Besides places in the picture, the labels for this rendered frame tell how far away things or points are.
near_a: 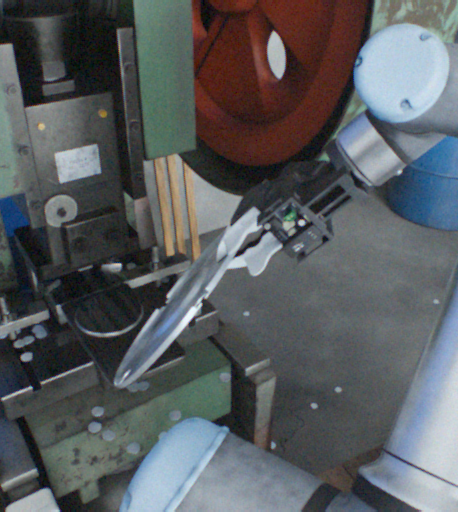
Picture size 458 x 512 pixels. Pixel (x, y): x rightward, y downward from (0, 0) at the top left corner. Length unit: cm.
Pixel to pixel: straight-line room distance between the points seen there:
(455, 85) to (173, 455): 36
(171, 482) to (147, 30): 65
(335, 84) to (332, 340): 144
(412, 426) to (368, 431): 149
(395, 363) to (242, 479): 174
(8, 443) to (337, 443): 109
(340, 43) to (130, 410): 71
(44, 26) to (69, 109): 12
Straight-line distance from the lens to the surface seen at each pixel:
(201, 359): 113
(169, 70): 91
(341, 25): 84
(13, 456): 104
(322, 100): 89
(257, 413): 118
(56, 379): 106
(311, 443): 183
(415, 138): 59
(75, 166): 93
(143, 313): 104
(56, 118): 90
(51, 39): 90
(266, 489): 41
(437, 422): 39
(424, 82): 46
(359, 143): 59
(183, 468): 42
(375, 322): 229
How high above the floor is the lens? 143
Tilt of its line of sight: 33 degrees down
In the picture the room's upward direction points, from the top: straight up
